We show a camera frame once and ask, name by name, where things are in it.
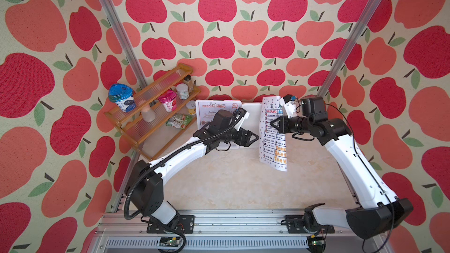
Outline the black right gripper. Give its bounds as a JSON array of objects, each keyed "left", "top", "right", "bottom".
[{"left": 270, "top": 115, "right": 310, "bottom": 136}]

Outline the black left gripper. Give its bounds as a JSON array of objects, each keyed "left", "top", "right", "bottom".
[{"left": 218, "top": 125, "right": 260, "bottom": 146}]

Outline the white dotted menu sheet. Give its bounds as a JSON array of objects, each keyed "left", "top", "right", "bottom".
[{"left": 259, "top": 96, "right": 288, "bottom": 172}]

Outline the restaurant special menu sheet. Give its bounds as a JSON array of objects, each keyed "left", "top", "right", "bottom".
[{"left": 195, "top": 99, "right": 243, "bottom": 150}]

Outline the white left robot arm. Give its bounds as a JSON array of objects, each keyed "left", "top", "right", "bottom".
[{"left": 123, "top": 108, "right": 259, "bottom": 226}]

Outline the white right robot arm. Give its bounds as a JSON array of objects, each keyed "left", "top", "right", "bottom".
[{"left": 262, "top": 95, "right": 414, "bottom": 240}]

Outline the right white rack box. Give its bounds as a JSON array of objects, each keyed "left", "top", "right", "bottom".
[{"left": 241, "top": 103, "right": 282, "bottom": 137}]

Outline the green snack packet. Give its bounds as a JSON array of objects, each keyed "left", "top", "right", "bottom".
[{"left": 165, "top": 114, "right": 193, "bottom": 130}]

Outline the white lidded jar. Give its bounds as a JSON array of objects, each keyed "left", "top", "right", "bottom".
[{"left": 176, "top": 83, "right": 190, "bottom": 100}]

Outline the black capped glass jar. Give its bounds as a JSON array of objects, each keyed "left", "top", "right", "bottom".
[{"left": 184, "top": 75, "right": 194, "bottom": 93}]

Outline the pink lidded cup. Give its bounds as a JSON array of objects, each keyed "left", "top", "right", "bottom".
[{"left": 158, "top": 90, "right": 177, "bottom": 112}]

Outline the wooden spice shelf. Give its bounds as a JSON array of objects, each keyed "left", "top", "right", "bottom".
[{"left": 104, "top": 63, "right": 200, "bottom": 161}]

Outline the clear plastic bottle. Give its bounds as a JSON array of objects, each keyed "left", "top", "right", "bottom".
[{"left": 141, "top": 104, "right": 156, "bottom": 123}]

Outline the blue lidded yogurt cup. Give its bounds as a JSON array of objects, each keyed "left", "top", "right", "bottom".
[{"left": 109, "top": 83, "right": 137, "bottom": 112}]

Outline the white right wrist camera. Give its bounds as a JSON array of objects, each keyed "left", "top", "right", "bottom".
[{"left": 280, "top": 94, "right": 298, "bottom": 118}]

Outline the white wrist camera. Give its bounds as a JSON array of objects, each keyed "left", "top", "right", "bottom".
[
  {"left": 233, "top": 107, "right": 250, "bottom": 124},
  {"left": 280, "top": 94, "right": 298, "bottom": 118}
]

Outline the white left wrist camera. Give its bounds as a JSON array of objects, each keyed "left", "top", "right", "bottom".
[{"left": 233, "top": 107, "right": 250, "bottom": 124}]

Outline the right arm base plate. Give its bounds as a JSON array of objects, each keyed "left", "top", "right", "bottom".
[{"left": 280, "top": 215, "right": 335, "bottom": 235}]

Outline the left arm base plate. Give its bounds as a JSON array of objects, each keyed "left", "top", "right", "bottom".
[{"left": 146, "top": 215, "right": 195, "bottom": 234}]

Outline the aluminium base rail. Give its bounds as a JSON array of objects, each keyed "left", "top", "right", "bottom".
[{"left": 86, "top": 209, "right": 384, "bottom": 253}]

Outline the right aluminium frame post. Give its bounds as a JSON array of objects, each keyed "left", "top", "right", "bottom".
[{"left": 317, "top": 0, "right": 382, "bottom": 97}]

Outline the aluminium frame post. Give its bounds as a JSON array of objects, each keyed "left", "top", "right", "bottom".
[
  {"left": 99, "top": 0, "right": 148, "bottom": 89},
  {"left": 317, "top": 0, "right": 382, "bottom": 97}
]

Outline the left aluminium frame post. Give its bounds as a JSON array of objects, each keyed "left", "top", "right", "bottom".
[{"left": 99, "top": 0, "right": 148, "bottom": 89}]

